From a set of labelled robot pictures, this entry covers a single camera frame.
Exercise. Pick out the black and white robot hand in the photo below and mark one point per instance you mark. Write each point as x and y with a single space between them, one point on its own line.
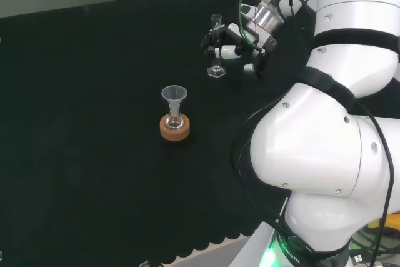
229 51

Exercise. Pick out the clear glass graduated cylinder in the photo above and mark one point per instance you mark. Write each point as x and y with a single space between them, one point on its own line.
216 70

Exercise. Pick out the clear plastic funnel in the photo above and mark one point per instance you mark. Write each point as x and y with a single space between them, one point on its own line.
174 95

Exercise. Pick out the clear round-bottom flask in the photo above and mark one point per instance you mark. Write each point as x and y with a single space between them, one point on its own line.
174 121

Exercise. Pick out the black bench cloth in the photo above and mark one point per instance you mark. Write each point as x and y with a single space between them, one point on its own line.
93 123

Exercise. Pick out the yellow stop button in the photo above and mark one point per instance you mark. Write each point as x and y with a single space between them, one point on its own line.
386 221

